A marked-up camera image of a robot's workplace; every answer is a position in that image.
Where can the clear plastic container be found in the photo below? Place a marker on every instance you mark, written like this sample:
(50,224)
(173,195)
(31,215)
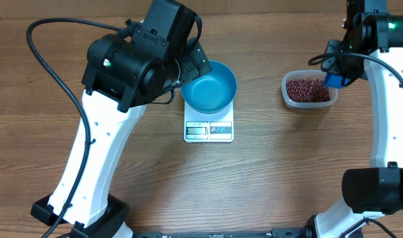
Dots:
(307,74)

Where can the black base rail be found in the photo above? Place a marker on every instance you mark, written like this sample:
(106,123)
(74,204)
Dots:
(288,232)

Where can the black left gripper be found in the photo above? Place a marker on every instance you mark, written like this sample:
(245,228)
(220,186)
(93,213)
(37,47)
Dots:
(191,71)

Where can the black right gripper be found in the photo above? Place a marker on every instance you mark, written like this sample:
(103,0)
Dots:
(331,67)

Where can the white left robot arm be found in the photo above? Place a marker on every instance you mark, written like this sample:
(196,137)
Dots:
(127,69)

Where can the white digital kitchen scale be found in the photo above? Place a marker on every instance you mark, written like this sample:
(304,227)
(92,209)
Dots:
(209,128)

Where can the red beans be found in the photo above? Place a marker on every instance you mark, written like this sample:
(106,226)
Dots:
(307,90)

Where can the blue plastic measuring scoop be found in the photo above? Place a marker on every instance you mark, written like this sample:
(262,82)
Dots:
(335,81)

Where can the teal metal bowl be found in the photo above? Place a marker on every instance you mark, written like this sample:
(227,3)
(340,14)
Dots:
(212,92)

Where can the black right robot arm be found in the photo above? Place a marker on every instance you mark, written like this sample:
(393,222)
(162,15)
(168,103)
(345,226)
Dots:
(372,49)

